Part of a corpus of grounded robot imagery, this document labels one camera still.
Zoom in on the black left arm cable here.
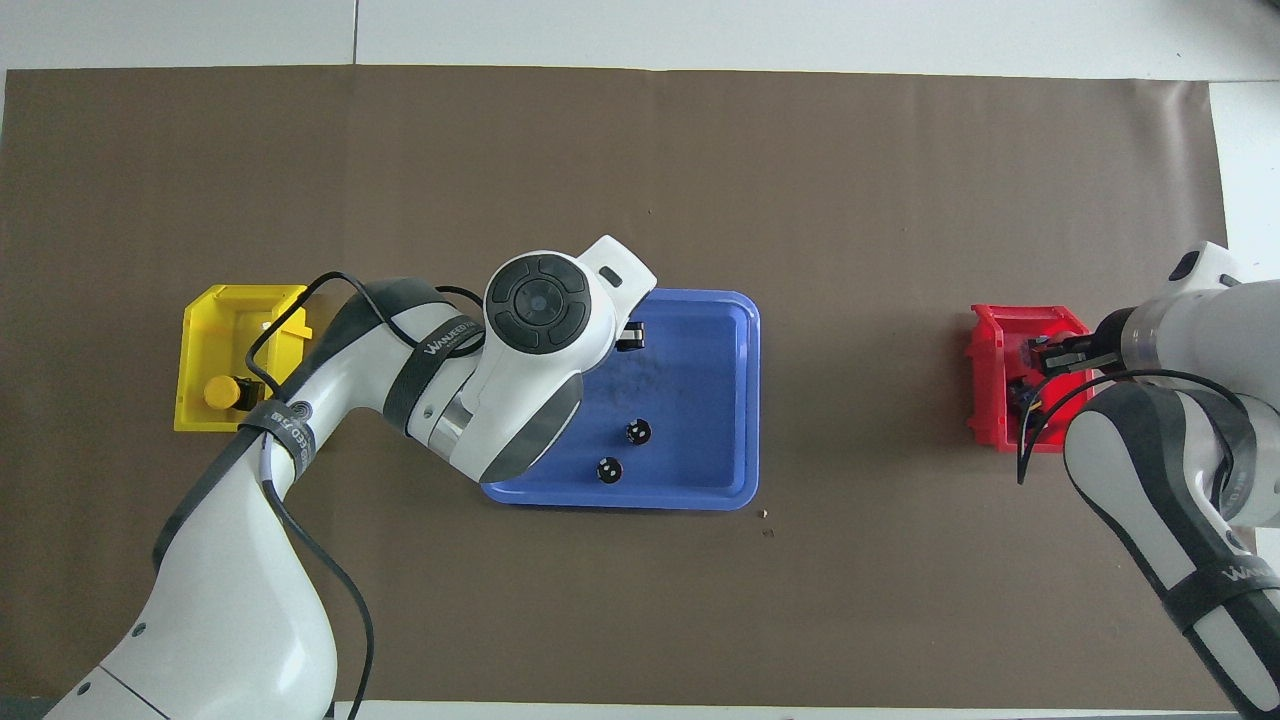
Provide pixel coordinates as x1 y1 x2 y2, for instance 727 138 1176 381
243 270 491 720

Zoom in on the yellow plastic bin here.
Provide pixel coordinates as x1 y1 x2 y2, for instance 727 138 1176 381
174 284 313 433

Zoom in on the blue plastic tray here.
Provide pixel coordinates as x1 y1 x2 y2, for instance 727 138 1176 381
482 289 761 512

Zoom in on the brown paper table mat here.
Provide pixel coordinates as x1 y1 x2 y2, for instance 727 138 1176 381
0 66 1229 706

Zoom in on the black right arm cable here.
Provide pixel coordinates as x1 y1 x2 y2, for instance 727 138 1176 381
1018 368 1257 487

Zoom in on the red plastic bin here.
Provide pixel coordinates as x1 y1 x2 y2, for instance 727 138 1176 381
966 304 1096 453

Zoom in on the yellow push button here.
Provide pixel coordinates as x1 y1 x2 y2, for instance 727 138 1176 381
203 375 264 411

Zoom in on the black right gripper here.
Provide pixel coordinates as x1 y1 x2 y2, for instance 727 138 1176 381
1028 308 1136 379

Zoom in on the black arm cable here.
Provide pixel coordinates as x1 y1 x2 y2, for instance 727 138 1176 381
1018 368 1257 487
243 270 491 720

